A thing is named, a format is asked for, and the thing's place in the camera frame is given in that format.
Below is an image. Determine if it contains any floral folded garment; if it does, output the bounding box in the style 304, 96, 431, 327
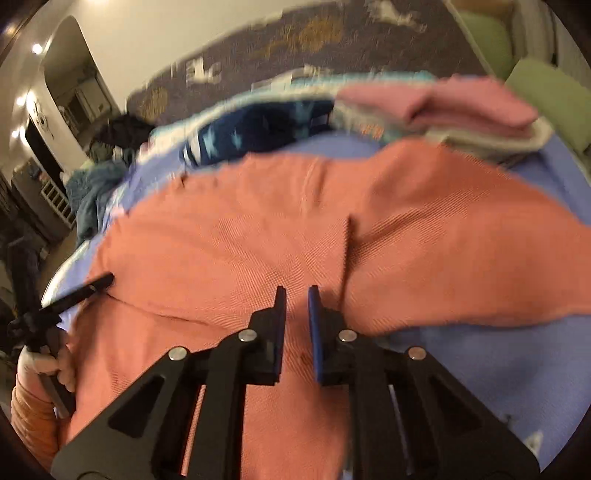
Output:
330, 111, 402, 145

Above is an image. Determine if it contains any black clothes pile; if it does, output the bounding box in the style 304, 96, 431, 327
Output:
92, 113, 155, 153

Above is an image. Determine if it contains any person's left hand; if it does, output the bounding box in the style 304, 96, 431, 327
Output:
17, 342, 78, 394

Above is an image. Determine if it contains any blue printed bed sheet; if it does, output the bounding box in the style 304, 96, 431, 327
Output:
41, 134, 591, 472

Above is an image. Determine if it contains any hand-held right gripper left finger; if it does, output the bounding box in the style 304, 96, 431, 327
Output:
51, 285, 288, 480

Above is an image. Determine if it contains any large green pillow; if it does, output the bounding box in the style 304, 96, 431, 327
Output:
505, 58, 591, 153

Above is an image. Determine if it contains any navy star-print garment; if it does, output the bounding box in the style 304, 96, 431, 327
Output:
180, 99, 335, 167

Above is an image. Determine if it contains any pink folded garment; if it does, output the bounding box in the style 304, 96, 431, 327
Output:
335, 76, 539, 137

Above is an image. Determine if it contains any orange knit shirt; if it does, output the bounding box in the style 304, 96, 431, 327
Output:
58, 138, 591, 480

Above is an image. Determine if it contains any white shelf unit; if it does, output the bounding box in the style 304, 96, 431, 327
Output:
41, 180, 77, 229

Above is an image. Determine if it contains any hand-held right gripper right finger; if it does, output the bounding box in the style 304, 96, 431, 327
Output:
307, 285, 541, 480

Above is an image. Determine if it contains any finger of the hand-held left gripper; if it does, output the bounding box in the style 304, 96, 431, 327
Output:
41, 273, 115, 320

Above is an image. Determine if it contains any white glass cabinet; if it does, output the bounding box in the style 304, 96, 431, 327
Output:
58, 76, 116, 134

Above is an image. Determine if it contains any beige padded headboard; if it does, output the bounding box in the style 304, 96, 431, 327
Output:
508, 0, 587, 70

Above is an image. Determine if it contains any dark deer-print mattress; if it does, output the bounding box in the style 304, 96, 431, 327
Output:
124, 0, 490, 125

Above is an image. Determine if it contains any small green pillow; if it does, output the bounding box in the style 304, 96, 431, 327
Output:
455, 9, 515, 77

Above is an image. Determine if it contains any teal blanket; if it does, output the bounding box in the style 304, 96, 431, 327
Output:
65, 154, 139, 241

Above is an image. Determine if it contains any round wall decoration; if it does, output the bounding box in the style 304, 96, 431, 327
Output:
28, 104, 52, 136

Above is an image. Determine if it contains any black television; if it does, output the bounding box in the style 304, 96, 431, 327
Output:
23, 117, 68, 185

